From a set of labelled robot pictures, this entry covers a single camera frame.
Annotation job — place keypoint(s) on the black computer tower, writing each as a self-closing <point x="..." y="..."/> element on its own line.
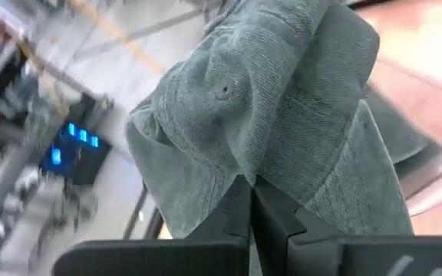
<point x="75" y="161"/>

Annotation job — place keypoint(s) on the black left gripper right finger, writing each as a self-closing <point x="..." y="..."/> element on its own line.
<point x="320" y="257"/>

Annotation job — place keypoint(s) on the green denim baseball cap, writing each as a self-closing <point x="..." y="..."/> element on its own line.
<point x="274" y="115"/>

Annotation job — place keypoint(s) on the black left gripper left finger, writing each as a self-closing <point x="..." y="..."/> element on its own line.
<point x="213" y="253"/>

